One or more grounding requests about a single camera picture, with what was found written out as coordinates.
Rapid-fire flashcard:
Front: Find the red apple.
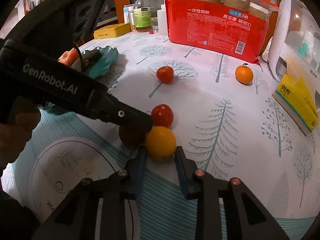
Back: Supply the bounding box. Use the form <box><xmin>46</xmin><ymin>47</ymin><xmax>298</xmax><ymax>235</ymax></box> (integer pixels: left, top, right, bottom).
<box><xmin>58</xmin><ymin>48</ymin><xmax>79</xmax><ymax>67</ymax></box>

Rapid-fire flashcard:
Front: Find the overripe dark banana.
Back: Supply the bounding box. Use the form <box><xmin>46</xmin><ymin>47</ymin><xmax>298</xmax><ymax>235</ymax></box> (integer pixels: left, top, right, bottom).
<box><xmin>71</xmin><ymin>49</ymin><xmax>101</xmax><ymax>73</ymax></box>

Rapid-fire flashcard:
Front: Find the small yellow orange fruit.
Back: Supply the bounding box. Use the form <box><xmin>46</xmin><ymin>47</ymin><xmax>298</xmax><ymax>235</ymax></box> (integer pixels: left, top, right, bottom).
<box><xmin>144</xmin><ymin>126</ymin><xmax>177</xmax><ymax>161</ymax></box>

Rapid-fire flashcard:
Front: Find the cherry tomato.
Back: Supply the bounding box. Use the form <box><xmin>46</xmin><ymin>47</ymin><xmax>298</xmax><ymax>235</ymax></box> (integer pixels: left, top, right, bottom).
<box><xmin>156</xmin><ymin>66</ymin><xmax>174</xmax><ymax>83</ymax></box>
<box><xmin>151</xmin><ymin>104</ymin><xmax>174</xmax><ymax>127</ymax></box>

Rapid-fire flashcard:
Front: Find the left hand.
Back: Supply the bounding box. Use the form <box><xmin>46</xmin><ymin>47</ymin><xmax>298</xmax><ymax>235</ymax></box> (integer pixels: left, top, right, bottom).
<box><xmin>1</xmin><ymin>109</ymin><xmax>41</xmax><ymax>164</ymax></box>

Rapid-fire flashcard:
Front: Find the dark green scalloped plate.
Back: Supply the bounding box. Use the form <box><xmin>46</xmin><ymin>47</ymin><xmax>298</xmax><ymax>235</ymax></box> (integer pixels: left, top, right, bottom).
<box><xmin>38</xmin><ymin>45</ymin><xmax>120</xmax><ymax>116</ymax></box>

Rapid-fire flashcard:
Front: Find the yellow tin box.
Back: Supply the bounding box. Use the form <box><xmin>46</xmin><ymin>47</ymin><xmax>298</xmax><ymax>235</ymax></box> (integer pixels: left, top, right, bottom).
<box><xmin>93</xmin><ymin>23</ymin><xmax>131</xmax><ymax>39</ymax></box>

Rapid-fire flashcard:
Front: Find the printed tree tablecloth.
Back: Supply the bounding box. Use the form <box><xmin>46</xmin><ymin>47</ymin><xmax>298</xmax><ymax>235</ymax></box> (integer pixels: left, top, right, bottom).
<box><xmin>2</xmin><ymin>33</ymin><xmax>319</xmax><ymax>239</ymax></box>

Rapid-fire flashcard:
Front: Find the white blue carton box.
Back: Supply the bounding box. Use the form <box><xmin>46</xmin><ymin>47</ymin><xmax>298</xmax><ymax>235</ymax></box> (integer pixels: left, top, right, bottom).
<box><xmin>123</xmin><ymin>4</ymin><xmax>134</xmax><ymax>23</ymax></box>

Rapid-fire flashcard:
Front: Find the small metal can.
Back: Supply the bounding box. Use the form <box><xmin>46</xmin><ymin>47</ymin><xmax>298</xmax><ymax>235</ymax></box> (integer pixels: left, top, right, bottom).
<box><xmin>128</xmin><ymin>10</ymin><xmax>136</xmax><ymax>31</ymax></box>

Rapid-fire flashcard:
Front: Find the green label glass bottle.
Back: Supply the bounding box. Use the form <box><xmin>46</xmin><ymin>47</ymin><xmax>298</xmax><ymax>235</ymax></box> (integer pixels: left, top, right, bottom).
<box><xmin>133</xmin><ymin>0</ymin><xmax>151</xmax><ymax>32</ymax></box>

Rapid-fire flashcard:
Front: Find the yellow tissue pack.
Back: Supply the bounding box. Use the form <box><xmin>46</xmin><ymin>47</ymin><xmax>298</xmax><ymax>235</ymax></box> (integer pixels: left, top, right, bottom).
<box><xmin>272</xmin><ymin>55</ymin><xmax>319</xmax><ymax>136</ymax></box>

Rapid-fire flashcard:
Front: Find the small glass jar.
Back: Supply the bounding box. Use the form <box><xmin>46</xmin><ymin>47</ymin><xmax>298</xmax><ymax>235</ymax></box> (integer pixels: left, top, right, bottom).
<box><xmin>150</xmin><ymin>17</ymin><xmax>158</xmax><ymax>33</ymax></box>

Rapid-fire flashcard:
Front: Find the white squeeze bottle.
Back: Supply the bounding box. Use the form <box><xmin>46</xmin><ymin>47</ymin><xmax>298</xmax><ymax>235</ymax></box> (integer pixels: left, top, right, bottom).
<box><xmin>157</xmin><ymin>0</ymin><xmax>168</xmax><ymax>36</ymax></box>

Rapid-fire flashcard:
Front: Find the small kumquat with stem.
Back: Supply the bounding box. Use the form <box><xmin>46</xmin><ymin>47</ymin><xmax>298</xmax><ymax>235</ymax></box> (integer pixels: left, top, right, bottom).
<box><xmin>235</xmin><ymin>63</ymin><xmax>254</xmax><ymax>85</ymax></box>

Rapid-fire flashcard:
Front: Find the white sterilizer box appliance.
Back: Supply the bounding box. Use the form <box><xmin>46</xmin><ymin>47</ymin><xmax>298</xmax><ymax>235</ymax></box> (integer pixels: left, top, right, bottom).
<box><xmin>267</xmin><ymin>0</ymin><xmax>320</xmax><ymax>83</ymax></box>

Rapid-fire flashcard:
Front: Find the red paper cup package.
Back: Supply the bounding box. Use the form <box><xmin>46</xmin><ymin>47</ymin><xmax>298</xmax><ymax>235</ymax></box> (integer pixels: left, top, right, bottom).
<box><xmin>165</xmin><ymin>0</ymin><xmax>279</xmax><ymax>63</ymax></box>

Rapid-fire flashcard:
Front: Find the black cable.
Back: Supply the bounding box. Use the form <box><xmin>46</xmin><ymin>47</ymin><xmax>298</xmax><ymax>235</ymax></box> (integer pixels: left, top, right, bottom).
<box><xmin>73</xmin><ymin>45</ymin><xmax>85</xmax><ymax>73</ymax></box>

